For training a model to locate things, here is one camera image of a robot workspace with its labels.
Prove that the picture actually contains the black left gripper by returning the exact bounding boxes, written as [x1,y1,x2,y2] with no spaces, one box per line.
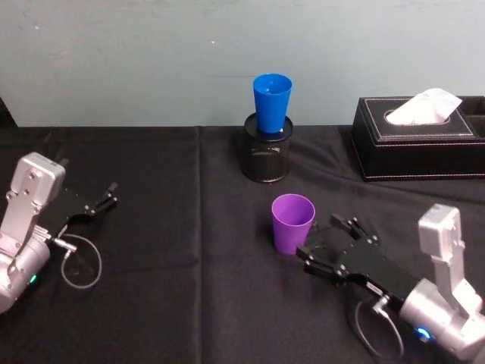
[39,157,119,240]

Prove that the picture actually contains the gripper's thin dark cable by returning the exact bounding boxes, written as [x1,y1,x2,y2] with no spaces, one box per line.
[346,294,405,364]
[52,233,104,291]

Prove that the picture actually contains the right gripper's thin dark cable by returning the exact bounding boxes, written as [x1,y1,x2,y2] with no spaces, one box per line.
[346,294,405,364]

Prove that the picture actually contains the black table cloth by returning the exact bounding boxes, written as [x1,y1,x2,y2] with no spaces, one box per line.
[0,96,485,364]

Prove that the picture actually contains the purple plastic cup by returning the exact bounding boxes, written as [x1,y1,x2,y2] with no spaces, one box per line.
[271,193,317,256]

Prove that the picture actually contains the left gripper's thin dark cable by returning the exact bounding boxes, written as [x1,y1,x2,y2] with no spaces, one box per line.
[52,233,104,291]

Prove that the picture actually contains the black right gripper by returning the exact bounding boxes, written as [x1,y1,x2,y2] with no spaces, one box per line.
[296,213,421,305]

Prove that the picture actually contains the black leather tissue box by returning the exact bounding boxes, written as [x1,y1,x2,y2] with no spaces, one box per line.
[349,95,485,184]

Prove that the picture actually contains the blue plastic cup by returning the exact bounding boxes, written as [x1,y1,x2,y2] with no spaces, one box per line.
[252,74,294,135]

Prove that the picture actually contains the white paper tissue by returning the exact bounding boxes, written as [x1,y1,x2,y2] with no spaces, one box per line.
[385,88,464,126]

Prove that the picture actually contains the black mesh pen holder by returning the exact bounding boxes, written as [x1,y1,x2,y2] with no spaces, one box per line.
[237,112,295,184]

